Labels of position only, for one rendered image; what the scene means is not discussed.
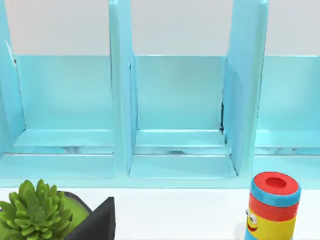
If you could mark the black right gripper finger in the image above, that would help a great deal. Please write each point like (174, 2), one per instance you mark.
(102, 225)

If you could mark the green succulent in black pot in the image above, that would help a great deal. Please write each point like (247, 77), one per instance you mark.
(37, 207)

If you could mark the light blue rack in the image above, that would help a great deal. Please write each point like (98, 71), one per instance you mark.
(175, 95)

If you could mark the stack of coloured rings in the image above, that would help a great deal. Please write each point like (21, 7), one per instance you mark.
(272, 207)

